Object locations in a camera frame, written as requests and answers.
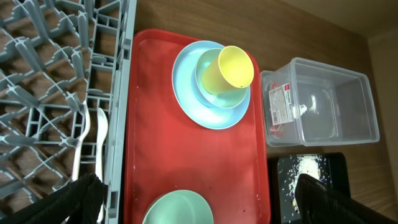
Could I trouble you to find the black plastic tray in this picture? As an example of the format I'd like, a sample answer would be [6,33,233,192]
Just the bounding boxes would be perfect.
[268,152,351,223]

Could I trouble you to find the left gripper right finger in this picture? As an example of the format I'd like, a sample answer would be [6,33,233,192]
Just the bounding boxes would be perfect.
[295,174,397,224]

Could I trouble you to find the red plastic tray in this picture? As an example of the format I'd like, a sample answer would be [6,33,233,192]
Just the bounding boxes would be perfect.
[123,29,271,223]

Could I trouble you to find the green bowl with rice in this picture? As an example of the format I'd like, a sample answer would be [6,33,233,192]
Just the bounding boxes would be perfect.
[142,190,214,224]

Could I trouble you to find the light blue bowl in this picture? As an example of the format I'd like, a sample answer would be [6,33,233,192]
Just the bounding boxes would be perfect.
[191,48,250,109]

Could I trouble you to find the white plastic fork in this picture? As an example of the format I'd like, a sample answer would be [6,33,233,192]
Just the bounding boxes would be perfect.
[71,100,91,182]

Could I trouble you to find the pile of white rice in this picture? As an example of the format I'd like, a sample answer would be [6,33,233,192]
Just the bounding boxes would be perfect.
[277,154,332,217]

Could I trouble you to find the clear plastic bin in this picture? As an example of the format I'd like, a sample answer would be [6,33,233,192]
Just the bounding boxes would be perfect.
[261,57,380,147]

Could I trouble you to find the yellow plastic cup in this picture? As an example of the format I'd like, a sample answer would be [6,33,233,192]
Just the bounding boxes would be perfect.
[201,45,254,95]

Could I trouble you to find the grey dishwasher rack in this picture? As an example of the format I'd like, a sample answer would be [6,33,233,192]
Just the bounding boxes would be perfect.
[1,1,137,223]

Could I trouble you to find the light blue plate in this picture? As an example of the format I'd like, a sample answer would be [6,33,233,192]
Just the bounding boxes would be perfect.
[172,40,251,129]

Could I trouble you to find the white napkin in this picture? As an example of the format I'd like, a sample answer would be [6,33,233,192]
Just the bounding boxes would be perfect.
[300,105,307,114]

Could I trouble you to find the white plastic spoon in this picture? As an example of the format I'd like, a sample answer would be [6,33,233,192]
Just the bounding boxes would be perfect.
[95,108,108,182]

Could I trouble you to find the red strawberry candy wrapper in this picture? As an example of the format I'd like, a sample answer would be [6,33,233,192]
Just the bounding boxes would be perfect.
[268,82,292,138]

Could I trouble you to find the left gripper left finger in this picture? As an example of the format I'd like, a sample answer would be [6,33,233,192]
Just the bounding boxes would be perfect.
[1,174,105,224]

